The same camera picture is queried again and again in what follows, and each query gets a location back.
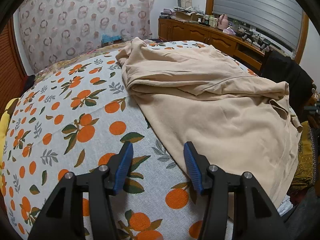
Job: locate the louvered wooden door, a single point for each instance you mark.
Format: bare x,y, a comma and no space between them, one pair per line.
11,67

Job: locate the yellow patterned cloth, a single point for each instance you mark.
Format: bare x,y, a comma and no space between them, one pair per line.
306,155

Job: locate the wooden cabinet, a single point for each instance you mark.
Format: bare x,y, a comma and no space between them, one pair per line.
200,33

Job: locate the cardboard box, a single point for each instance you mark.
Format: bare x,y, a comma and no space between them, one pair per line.
186,17

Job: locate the yellow plush toy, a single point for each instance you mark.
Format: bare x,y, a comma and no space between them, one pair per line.
3,122

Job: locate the pink tissue box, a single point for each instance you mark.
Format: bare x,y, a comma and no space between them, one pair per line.
228,31

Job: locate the orange fruit print cloth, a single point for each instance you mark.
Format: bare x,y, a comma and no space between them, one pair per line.
75,130

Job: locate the pink case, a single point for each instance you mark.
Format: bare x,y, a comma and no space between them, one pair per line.
167,12

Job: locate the floral blanket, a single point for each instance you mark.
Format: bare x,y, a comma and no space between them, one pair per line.
62,63

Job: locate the black cloth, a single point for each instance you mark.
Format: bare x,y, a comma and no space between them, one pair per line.
285,67

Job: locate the pink jug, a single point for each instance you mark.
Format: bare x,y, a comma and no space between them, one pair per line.
223,22

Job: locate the peach printed t-shirt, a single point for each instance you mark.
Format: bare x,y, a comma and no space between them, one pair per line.
212,105

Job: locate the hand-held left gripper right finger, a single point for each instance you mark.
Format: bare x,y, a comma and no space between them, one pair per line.
193,170

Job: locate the circle patterned sheer curtain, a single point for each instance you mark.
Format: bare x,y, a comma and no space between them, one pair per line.
87,12

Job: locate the blue topped box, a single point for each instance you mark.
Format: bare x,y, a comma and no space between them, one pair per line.
111,38

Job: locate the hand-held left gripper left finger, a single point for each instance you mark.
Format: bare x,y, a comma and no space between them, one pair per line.
123,167

